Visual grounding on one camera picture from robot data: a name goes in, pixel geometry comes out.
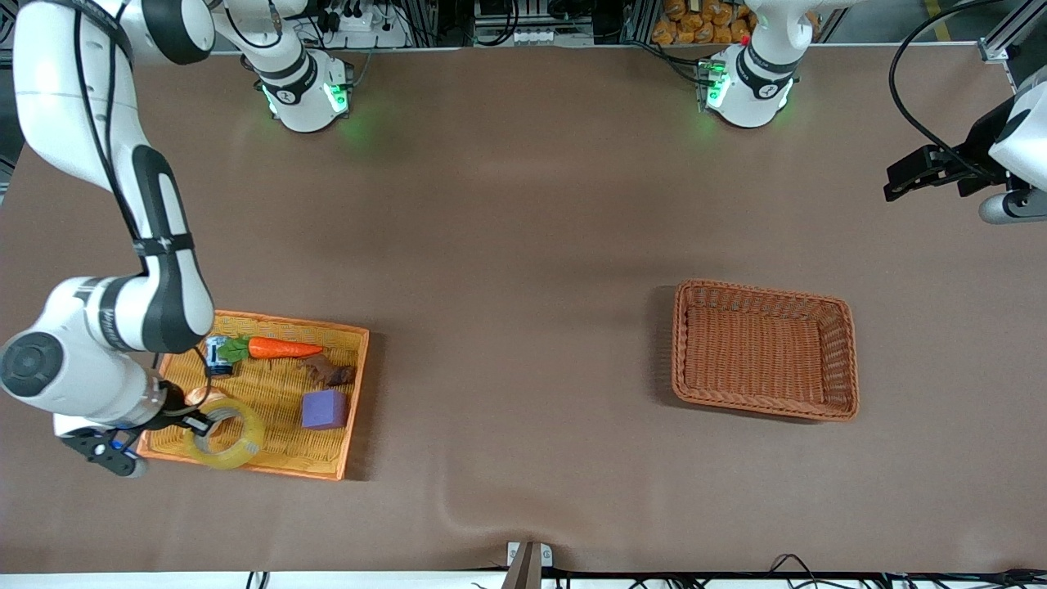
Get black floor cables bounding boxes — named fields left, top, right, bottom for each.
left=761, top=554, right=1047, bottom=589

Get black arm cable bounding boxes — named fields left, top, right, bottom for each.
left=72, top=0, right=197, bottom=267
left=888, top=0, right=995, bottom=178

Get blue and white can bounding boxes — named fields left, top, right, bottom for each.
left=204, top=335, right=236, bottom=378

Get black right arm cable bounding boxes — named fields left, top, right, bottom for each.
left=72, top=0, right=197, bottom=267

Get aluminium frame profile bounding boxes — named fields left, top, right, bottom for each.
left=978, top=0, right=1047, bottom=63

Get orange-rimmed yellow wicker tray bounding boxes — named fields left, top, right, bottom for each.
left=135, top=309, right=371, bottom=482

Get orange toy carrot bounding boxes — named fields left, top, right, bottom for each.
left=217, top=335, right=325, bottom=363

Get metal table bracket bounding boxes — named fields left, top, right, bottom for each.
left=506, top=540, right=555, bottom=589

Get yellow clear tape roll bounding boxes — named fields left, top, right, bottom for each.
left=192, top=398, right=267, bottom=471

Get white power strip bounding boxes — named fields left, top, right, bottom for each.
left=326, top=0, right=411, bottom=50

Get bag of orange snacks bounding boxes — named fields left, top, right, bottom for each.
left=651, top=0, right=754, bottom=47

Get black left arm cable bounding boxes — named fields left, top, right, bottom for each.
left=888, top=0, right=995, bottom=178

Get purple cube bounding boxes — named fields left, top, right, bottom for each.
left=301, top=389, right=349, bottom=432

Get brown wicker basket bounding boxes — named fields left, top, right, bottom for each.
left=672, top=279, right=860, bottom=423

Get brown toy animal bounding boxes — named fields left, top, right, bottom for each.
left=298, top=353, right=358, bottom=389

